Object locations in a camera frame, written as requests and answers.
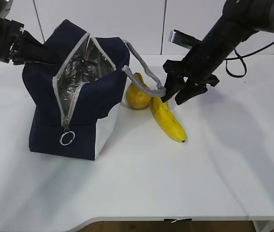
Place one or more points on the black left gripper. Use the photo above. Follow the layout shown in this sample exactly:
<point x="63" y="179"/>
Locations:
<point x="22" y="47"/>

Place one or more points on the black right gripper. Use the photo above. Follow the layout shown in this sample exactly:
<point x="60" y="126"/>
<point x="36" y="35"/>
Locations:
<point x="195" y="67"/>

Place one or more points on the yellow banana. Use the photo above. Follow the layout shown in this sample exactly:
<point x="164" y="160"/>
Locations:
<point x="167" y="120"/>

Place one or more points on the yellow pear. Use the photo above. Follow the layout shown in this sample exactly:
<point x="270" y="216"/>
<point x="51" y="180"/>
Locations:
<point x="136" y="98"/>

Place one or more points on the navy blue lunch bag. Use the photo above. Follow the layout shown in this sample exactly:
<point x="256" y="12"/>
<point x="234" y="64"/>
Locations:
<point x="77" y="100"/>

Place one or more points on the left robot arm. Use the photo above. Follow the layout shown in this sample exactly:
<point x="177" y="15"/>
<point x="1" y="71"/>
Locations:
<point x="5" y="6"/>

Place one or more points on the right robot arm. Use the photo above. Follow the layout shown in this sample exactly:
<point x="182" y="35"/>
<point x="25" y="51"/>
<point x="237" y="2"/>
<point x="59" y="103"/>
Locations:
<point x="240" y="20"/>

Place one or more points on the black tape on table edge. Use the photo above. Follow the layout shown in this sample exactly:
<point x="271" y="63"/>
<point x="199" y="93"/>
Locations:
<point x="175" y="220"/>

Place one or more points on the white right table leg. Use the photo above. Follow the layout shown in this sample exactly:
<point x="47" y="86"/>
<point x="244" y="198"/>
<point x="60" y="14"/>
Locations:
<point x="263" y="226"/>

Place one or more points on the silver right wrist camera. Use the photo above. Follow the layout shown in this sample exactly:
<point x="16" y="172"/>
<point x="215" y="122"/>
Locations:
<point x="181" y="39"/>

